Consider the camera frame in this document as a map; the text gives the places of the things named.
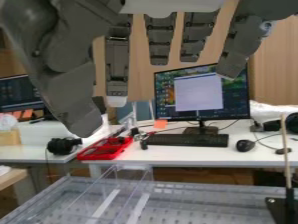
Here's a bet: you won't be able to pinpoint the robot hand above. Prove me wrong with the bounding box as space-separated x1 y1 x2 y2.
0 0 298 138

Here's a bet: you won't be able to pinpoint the computer monitor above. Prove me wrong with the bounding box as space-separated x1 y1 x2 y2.
153 63 253 135
0 73 47 115

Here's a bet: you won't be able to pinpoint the small wooden box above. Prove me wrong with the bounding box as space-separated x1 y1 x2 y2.
0 128 23 147

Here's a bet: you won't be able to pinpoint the black headphones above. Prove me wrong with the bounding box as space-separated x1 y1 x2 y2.
47 136 84 156

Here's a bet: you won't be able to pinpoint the red tray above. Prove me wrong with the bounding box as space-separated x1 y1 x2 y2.
76 141 130 161
100 135 134 148

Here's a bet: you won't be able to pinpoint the white desk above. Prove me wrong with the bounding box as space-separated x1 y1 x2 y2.
81 117 298 179
0 114 112 165

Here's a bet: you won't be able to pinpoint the orange sticky note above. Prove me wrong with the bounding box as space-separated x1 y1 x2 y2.
153 119 170 130

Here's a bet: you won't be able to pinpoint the clear box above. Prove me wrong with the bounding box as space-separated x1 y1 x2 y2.
61 163 157 224

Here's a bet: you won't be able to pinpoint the black keyboard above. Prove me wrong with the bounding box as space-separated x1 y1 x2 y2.
145 133 230 148

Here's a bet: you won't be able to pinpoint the black mouse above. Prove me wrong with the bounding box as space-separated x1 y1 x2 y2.
235 139 258 153

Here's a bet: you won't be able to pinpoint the thin stick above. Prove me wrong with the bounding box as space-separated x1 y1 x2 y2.
279 113 294 191

